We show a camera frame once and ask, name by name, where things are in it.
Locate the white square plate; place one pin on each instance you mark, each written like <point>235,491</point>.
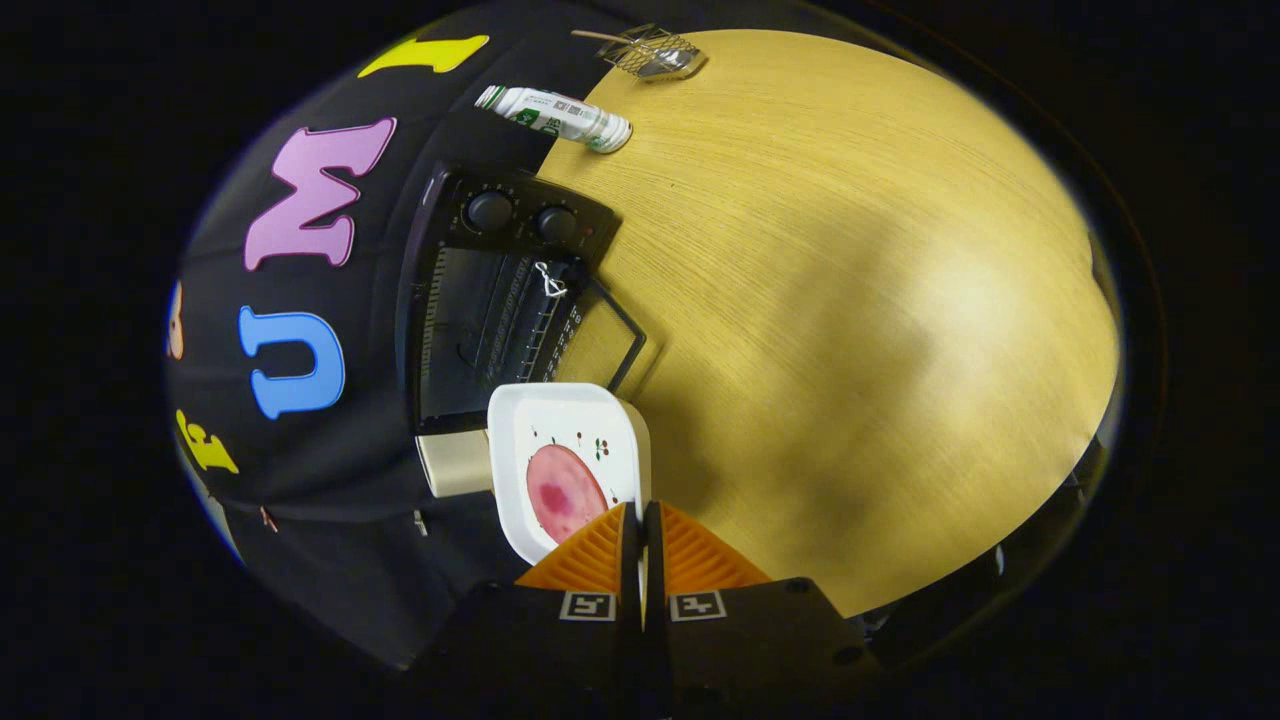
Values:
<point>590,410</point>

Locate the white bread toaster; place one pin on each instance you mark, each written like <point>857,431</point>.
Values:
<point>455,465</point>

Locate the wooden stick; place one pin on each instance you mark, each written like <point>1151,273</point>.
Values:
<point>595,36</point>

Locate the small red cloth clip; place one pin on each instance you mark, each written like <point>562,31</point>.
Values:
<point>268,518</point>

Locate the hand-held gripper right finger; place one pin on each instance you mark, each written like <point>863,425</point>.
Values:
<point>760,650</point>

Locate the black backdrop cloth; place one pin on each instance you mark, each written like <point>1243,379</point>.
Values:
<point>330,560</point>

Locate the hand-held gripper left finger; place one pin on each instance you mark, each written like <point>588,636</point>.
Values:
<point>530,650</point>

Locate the black toaster oven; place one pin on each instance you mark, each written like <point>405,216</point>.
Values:
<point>480,310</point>

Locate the white bottle with green label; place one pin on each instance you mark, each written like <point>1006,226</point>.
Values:
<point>560,115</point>

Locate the pink ham slice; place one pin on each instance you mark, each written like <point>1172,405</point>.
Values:
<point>560,490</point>

